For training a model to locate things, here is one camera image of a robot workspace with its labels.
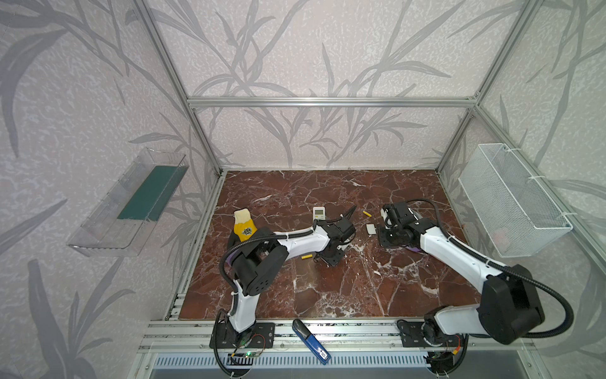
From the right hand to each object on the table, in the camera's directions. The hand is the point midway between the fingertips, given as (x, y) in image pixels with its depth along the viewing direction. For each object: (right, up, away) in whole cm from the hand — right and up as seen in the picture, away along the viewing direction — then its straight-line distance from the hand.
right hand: (381, 230), depth 88 cm
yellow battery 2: (-2, +5, +16) cm, 17 cm away
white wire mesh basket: (+30, +8, -26) cm, 40 cm away
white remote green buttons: (-24, +5, +14) cm, 28 cm away
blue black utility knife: (-26, -30, -19) cm, 44 cm away
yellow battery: (-29, -11, +1) cm, 30 cm away
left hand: (-18, -9, +3) cm, 20 cm away
